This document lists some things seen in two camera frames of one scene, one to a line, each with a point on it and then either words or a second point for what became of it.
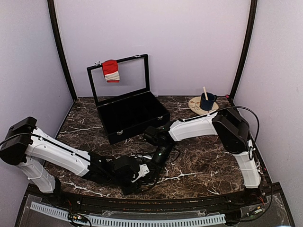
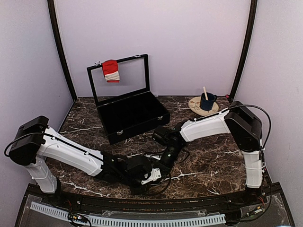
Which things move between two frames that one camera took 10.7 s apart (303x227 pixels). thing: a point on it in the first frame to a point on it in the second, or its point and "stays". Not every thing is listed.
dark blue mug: x=207 y=105 stays
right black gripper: x=156 y=166 to x=167 y=167
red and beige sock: x=110 y=70 stays
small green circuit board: x=78 y=217 stays
